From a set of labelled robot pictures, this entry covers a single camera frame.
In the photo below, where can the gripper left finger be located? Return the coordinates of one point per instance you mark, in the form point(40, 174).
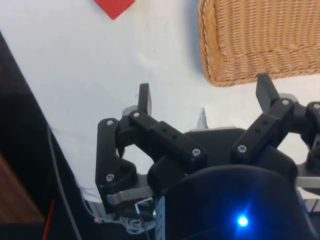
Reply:
point(150, 130)

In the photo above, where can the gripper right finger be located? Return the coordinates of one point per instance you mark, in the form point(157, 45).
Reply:
point(265, 130)

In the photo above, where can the wicker basket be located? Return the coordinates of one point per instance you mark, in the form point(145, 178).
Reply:
point(260, 37)

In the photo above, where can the red block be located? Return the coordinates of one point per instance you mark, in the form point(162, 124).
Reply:
point(113, 6)

